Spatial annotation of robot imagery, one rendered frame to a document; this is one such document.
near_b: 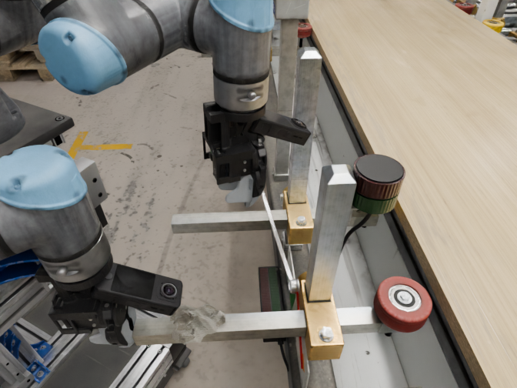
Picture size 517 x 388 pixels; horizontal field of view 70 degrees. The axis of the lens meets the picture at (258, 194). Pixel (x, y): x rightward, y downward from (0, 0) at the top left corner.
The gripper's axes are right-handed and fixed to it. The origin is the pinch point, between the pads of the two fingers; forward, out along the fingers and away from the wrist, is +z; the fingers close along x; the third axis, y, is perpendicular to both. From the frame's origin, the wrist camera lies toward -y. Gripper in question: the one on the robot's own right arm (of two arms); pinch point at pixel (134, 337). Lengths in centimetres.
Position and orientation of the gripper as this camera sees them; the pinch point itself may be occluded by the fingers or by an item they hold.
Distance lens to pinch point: 66.8
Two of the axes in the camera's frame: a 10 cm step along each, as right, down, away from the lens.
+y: -10.0, 0.4, -0.4
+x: 0.6, 6.7, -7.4
